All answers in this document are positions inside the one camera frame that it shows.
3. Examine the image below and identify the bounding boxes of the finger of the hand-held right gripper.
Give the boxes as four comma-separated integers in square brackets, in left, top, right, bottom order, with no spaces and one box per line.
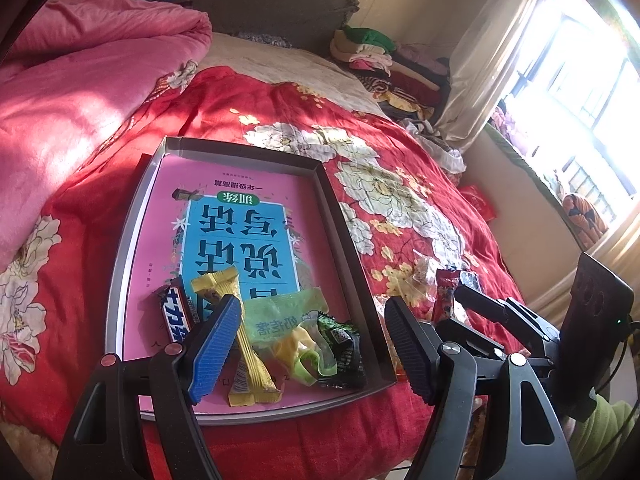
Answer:
[454,284,560,347]
[434,317,552,370]

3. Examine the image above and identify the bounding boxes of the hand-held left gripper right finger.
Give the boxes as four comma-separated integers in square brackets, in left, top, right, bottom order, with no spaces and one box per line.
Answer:
[384,296,576,480]

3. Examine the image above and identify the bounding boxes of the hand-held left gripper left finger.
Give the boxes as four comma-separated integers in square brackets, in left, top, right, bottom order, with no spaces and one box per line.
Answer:
[52,294,243,480]

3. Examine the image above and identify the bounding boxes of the red white snack packet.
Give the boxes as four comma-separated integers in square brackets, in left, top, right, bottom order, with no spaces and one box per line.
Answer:
[430,268,468,323]

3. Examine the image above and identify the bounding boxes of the yellow gold snack packet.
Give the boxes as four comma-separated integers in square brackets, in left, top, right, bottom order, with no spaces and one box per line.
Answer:
[191,267,282,407]

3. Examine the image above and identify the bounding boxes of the brown chocolate bar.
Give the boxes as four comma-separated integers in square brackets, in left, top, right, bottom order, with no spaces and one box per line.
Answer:
[152,275,201,343]

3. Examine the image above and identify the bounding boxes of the clear plastic snack packet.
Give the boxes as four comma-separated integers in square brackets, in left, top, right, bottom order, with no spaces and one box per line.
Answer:
[400,250,441,321]

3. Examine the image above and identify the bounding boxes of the dark green snack packet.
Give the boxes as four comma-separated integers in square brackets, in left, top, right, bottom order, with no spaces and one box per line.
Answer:
[312,311,368,390]

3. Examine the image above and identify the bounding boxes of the light green snack packet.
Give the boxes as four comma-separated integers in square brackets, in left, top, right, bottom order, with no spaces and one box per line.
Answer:
[245,287,337,386]

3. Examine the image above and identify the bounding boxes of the grey shallow box pink bottom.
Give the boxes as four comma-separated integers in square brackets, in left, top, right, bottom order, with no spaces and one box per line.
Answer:
[105,136,398,426]

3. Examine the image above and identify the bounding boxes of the person's right forearm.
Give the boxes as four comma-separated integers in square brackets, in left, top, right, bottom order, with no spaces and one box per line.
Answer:
[567,395,640,478]

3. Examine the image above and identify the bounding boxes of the red plastic bag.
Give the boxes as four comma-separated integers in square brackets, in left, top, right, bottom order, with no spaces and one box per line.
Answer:
[457,185,501,221]

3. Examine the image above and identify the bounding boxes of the orange black patterned cushion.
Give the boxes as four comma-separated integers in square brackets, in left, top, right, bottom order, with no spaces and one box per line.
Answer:
[562,192,611,248]

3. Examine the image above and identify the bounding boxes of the red floral bedspread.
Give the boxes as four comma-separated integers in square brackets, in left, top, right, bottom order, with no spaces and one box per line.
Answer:
[0,65,526,480]

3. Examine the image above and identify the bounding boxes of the white crumpled cloth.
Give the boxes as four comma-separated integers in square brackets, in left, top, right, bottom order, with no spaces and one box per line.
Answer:
[405,120,466,173]

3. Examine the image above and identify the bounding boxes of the window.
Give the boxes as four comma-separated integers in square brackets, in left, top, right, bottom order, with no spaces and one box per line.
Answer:
[500,0,640,241]

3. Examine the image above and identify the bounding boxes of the pile of folded clothes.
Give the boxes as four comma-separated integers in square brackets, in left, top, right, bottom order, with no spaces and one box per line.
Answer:
[330,26,453,118]

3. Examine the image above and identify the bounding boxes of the cream curtain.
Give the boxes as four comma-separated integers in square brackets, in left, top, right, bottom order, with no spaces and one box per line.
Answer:
[435,0,558,153]

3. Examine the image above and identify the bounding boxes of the pink quilt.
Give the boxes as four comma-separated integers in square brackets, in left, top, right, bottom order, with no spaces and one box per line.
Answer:
[0,0,213,271]

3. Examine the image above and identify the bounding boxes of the beige bed sheet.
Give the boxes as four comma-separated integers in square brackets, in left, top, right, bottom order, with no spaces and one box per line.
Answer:
[197,32,386,116]

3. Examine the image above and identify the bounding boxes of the dark patterned pillow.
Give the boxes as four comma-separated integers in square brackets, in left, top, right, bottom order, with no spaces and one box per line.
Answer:
[235,31,291,48]

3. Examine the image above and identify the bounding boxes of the grey padded headboard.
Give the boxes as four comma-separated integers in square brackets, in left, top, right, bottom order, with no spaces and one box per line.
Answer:
[102,0,361,51]

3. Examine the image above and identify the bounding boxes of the black cable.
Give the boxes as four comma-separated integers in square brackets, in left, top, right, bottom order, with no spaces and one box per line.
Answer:
[617,317,640,466]

